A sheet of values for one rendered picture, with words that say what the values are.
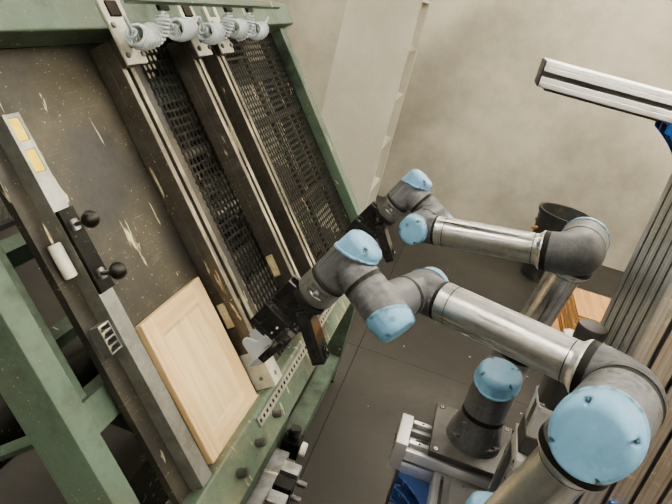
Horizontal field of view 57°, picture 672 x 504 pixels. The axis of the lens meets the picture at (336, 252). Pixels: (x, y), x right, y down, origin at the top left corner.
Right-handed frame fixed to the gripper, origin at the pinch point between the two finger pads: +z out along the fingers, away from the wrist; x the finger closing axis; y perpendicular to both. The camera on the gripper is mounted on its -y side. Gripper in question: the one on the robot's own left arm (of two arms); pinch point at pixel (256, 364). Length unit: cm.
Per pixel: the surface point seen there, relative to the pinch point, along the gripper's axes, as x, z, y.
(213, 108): -92, 7, 63
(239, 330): -51, 35, 6
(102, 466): 15.0, 32.4, 7.8
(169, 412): -9.7, 35.1, 5.0
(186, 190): -55, 15, 45
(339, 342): -194, 100, -41
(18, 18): -18, -9, 86
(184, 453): -7.9, 39.5, -4.4
